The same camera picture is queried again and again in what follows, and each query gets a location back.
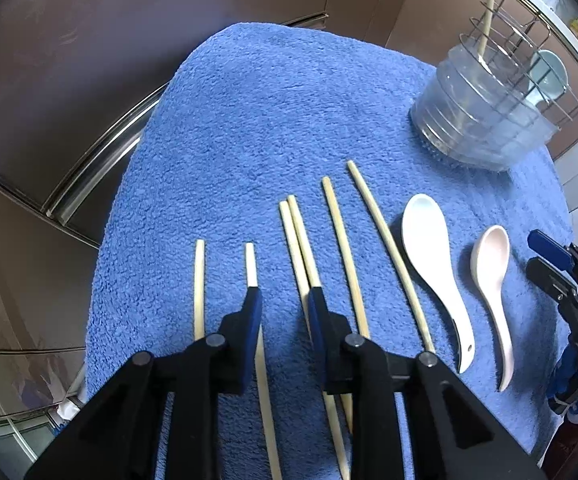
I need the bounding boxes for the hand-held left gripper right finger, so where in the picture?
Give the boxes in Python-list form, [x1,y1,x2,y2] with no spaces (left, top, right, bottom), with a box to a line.
[308,286,550,480]

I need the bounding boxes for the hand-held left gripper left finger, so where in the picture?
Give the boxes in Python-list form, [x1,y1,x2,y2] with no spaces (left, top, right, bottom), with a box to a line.
[28,287,265,480]

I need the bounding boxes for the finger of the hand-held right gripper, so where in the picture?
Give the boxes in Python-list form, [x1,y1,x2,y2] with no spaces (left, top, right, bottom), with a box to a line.
[526,257,578,377]
[528,229,578,301]

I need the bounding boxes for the wooden chopstick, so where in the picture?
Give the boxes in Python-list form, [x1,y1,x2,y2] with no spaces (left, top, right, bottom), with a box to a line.
[321,176,371,340]
[244,242,283,480]
[194,239,206,342]
[346,160,436,354]
[478,0,499,58]
[287,195,355,435]

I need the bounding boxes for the pink ceramic spoon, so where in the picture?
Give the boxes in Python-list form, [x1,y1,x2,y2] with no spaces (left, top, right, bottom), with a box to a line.
[470,225,515,393]

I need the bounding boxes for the group of bamboo chopsticks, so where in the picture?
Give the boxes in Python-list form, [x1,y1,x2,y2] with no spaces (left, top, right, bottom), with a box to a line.
[278,201,351,480]

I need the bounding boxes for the white ceramic spoon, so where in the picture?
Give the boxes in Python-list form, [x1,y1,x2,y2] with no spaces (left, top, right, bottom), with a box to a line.
[401,195,476,375]

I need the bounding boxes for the metal wire utensil rack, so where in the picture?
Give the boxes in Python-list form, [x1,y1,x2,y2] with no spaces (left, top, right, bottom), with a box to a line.
[458,0,578,133]

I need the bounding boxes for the blue and white object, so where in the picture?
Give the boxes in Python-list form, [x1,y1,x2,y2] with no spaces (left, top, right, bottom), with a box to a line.
[546,345,578,423]

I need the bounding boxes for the light blue ceramic spoon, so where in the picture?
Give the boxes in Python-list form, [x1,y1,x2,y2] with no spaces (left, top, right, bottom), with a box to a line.
[528,50,569,101]

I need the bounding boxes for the blue terry towel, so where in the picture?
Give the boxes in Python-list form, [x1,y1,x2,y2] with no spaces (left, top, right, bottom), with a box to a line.
[85,22,575,480]

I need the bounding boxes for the metal cabinet handle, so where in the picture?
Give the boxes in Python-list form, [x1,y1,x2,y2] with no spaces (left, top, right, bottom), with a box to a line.
[279,12,330,31]
[44,85,166,231]

